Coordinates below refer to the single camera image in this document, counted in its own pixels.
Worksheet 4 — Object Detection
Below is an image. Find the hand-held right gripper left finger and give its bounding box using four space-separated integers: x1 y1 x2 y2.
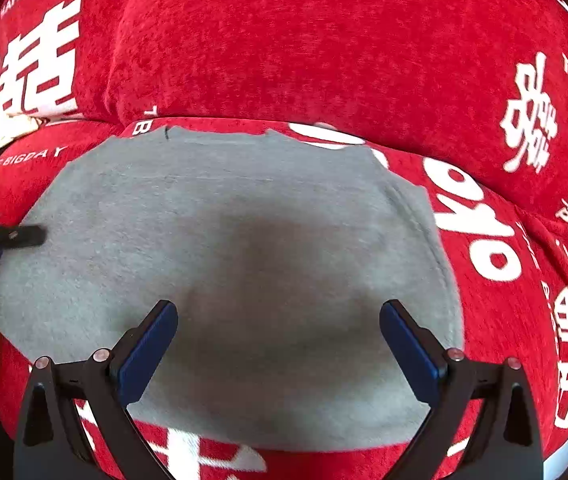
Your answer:
12 300 179 480

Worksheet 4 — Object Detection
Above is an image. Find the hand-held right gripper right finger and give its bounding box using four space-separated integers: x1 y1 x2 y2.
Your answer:
379 300 545 480

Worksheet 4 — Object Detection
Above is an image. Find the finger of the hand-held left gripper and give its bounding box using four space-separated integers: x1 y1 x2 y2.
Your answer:
0 224 48 250

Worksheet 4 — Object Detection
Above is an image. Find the red printed blanket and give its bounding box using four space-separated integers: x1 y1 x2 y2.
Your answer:
0 0 568 480

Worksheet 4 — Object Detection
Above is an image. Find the grey shirt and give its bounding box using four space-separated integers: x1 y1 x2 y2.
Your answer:
0 127 466 453

